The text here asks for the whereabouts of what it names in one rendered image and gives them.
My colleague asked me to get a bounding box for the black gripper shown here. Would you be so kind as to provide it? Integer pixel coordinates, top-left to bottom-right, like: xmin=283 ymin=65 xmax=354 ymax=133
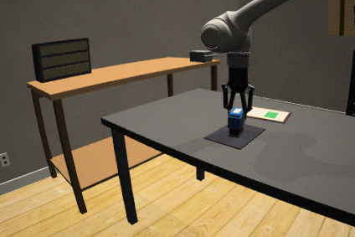
xmin=222 ymin=66 xmax=255 ymax=128

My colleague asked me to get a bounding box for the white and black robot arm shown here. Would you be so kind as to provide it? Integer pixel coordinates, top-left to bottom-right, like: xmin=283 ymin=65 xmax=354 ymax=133
xmin=201 ymin=0 xmax=289 ymax=68

